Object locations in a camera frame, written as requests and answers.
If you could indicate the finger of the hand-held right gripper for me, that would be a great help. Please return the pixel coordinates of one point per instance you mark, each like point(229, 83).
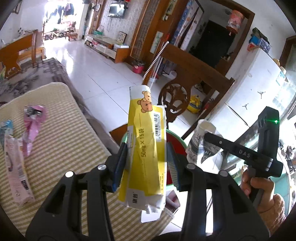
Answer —
point(231, 146)

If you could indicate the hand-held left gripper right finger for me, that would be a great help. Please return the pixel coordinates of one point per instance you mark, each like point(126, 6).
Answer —
point(173, 162)

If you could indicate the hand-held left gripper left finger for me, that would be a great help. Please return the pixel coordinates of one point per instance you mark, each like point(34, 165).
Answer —
point(120, 166)

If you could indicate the red basin with green rim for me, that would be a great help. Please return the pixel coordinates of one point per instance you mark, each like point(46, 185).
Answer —
point(175, 141)

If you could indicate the printed paper cup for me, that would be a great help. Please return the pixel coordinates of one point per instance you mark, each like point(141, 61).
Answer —
point(198, 146)

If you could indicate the yellow white medicine box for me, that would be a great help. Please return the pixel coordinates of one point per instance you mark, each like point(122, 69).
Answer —
point(144, 143)

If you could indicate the person's right hand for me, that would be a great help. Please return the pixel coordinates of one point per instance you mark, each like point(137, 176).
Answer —
point(263, 190)

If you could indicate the pink flat packet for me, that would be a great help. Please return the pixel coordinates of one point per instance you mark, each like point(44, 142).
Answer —
point(173, 199)

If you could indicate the yellow plastic toy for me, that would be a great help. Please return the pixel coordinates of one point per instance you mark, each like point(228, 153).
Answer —
point(196, 105)

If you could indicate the white refrigerator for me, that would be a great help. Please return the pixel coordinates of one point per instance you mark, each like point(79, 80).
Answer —
point(249, 81)

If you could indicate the carved dark wooden chair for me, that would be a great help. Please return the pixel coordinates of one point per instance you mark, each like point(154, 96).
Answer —
point(185, 76)

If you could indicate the blue printed box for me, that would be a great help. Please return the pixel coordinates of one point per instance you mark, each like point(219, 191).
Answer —
point(260, 45)

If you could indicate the shiny pink wrapper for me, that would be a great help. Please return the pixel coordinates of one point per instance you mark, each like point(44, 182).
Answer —
point(33, 125)

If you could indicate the red bucket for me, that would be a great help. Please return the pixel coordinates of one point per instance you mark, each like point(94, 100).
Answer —
point(138, 67)

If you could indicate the long pale pink wrapper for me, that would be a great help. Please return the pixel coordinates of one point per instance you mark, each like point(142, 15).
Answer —
point(16, 171)

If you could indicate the dark entrance door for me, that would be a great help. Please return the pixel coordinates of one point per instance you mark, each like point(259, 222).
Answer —
point(215, 41)

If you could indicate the blue white wrapper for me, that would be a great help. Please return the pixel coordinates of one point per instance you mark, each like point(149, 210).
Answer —
point(5, 129)

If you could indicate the low television cabinet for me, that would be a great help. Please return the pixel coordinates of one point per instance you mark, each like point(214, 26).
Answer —
point(108, 46)

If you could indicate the red paper lantern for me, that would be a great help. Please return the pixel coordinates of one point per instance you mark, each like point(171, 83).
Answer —
point(235, 20)

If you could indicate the framed geometric picture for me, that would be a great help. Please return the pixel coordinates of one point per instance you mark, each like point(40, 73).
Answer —
point(121, 37)

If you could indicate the hanging laundry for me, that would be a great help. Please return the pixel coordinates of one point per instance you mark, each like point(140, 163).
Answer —
point(62, 11)

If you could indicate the small green wall scroll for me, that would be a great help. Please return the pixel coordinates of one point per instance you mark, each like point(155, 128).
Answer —
point(157, 42)

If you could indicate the colourful wall posters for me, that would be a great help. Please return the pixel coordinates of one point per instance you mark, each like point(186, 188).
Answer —
point(189, 20)

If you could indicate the wall television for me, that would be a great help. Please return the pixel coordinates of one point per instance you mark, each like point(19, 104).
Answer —
point(116, 10)

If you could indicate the round wall clock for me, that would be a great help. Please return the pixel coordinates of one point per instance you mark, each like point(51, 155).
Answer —
point(98, 7)

